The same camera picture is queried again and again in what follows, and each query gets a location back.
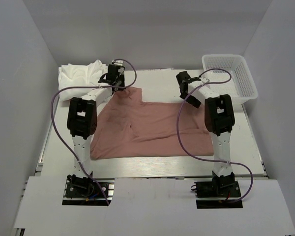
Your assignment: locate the pink t shirt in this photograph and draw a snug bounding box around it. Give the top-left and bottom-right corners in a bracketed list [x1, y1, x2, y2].
[90, 87, 213, 160]

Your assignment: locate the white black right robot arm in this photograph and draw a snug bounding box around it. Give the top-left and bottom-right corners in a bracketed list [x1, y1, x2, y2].
[176, 71, 235, 177]

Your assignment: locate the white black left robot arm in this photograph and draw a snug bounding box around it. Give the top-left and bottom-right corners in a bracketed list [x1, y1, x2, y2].
[67, 60, 125, 177]

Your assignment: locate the white perforated plastic basket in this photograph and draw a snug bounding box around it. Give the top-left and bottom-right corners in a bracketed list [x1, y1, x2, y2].
[202, 54, 258, 104]

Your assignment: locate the white folded t shirt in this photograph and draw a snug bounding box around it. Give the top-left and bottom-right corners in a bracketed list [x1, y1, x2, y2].
[58, 60, 108, 102]

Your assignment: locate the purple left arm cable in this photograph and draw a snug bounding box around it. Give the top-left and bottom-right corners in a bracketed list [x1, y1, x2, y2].
[50, 58, 137, 206]

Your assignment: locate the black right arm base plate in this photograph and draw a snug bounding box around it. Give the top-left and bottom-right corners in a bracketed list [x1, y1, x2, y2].
[190, 181, 243, 209]

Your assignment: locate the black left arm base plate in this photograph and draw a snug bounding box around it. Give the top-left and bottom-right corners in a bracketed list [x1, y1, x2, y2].
[62, 175, 115, 206]

